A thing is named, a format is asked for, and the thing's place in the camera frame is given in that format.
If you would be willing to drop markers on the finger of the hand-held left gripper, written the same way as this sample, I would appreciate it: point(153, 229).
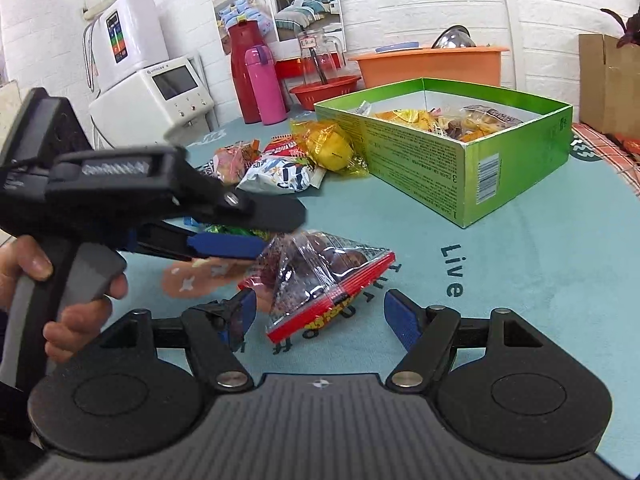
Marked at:
point(270, 215)
point(225, 246)

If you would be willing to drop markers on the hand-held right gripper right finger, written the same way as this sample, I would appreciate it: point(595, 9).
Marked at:
point(402, 317)

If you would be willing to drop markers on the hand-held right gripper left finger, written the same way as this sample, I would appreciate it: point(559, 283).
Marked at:
point(242, 317)

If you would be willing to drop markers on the green snack packet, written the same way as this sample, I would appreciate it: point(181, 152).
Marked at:
point(235, 230)

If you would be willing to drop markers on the white blue print snack packet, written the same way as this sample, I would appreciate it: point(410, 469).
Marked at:
point(277, 175)

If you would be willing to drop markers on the small blue snack packet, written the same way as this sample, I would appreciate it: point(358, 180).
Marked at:
point(190, 221)

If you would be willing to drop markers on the clear orange snack packet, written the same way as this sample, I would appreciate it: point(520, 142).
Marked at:
point(235, 160)

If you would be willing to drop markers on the red white lettered snack packet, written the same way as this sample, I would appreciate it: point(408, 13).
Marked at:
point(280, 147)

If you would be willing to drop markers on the clear dark snack packet red edge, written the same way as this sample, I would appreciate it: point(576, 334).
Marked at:
point(320, 280)

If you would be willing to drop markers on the clear yellow fruit snack packet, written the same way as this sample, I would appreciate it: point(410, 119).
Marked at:
point(330, 147)

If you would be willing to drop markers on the green cardboard box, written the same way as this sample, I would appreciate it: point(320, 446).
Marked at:
point(425, 170)

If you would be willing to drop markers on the clear packet with brown bars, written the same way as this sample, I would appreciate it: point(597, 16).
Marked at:
point(492, 114)

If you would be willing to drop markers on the person's left forearm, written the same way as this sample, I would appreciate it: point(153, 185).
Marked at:
point(7, 410)

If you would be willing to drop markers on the person's left hand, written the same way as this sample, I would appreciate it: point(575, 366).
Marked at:
point(75, 335)

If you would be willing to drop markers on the white machine with screen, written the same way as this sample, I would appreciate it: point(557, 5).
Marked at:
point(135, 105)

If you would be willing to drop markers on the teal printed tablecloth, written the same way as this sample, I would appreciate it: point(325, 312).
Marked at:
point(500, 285)

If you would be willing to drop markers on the pink insulated bottle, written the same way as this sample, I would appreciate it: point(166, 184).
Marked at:
point(267, 90)

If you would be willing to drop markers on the red plastic basin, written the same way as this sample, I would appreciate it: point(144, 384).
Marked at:
point(325, 92)

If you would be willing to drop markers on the red thermos jug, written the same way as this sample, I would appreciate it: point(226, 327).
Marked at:
point(245, 75)

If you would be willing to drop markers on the dark stirring stick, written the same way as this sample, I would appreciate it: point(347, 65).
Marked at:
point(320, 70)

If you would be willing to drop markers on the glass pitcher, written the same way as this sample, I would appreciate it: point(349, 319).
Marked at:
point(320, 57)

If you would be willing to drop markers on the blue plate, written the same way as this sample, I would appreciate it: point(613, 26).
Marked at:
point(397, 47)

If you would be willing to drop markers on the orange plastic basin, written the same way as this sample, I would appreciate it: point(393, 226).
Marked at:
point(435, 67)

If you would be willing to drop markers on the steel bowl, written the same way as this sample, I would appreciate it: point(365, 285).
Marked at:
point(452, 37)

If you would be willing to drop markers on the red plaid cloth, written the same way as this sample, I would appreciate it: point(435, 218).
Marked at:
point(610, 160)

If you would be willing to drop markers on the red packet on plaid cloth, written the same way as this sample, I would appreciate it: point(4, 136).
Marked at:
point(630, 143)

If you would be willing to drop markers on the brown cardboard box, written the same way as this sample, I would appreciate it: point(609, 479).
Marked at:
point(610, 90)

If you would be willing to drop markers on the dark purple leaf plant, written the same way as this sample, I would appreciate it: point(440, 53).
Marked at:
point(625, 27)

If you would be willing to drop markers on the white wall water purifier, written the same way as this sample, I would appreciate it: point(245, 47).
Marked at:
point(132, 40)

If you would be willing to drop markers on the wall poster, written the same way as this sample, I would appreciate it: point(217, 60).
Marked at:
point(300, 0)

